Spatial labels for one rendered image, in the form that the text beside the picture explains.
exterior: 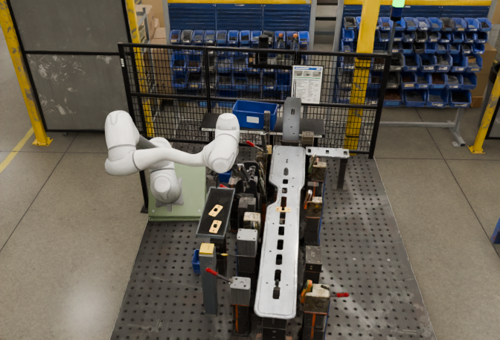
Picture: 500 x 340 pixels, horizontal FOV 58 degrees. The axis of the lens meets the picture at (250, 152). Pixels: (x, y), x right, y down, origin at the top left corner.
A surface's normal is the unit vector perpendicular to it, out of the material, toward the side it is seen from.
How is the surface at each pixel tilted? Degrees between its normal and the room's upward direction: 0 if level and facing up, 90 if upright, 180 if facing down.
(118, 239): 0
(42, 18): 91
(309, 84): 90
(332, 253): 0
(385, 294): 0
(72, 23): 92
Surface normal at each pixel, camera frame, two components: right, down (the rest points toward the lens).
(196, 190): 0.00, -0.24
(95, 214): 0.00, -0.83
